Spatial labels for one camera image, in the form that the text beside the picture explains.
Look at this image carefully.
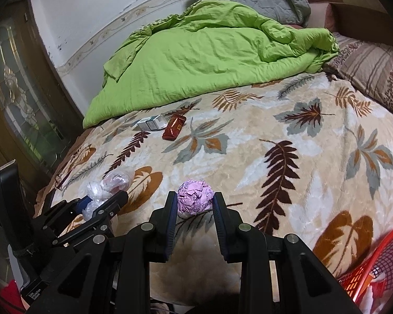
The clear plastic bag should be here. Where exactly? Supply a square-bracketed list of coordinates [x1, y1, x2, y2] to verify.
[82, 167, 135, 221]

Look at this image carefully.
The purple paper ball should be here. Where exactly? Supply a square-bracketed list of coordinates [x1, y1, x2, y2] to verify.
[177, 179, 214, 216]

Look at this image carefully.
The dark red cigarette box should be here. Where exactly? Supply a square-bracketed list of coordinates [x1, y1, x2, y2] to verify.
[162, 115, 186, 141]

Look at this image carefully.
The white cigarette box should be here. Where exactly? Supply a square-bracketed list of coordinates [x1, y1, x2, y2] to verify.
[137, 115, 168, 131]

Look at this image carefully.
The leaf pattern fleece blanket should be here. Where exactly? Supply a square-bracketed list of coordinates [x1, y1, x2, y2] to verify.
[45, 73, 393, 276]

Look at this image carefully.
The stained glass wooden door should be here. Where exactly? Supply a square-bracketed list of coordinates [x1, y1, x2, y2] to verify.
[0, 0, 82, 201]

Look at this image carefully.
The red plastic mesh basket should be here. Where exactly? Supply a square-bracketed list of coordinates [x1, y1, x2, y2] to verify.
[338, 230, 393, 313]

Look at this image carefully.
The green comforter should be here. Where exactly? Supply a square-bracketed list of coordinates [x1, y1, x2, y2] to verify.
[83, 0, 339, 128]

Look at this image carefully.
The striped brown pillow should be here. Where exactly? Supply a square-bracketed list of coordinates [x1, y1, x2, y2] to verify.
[323, 33, 393, 114]

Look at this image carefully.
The brown upholstered headboard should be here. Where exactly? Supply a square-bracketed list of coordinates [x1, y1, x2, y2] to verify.
[307, 0, 393, 46]

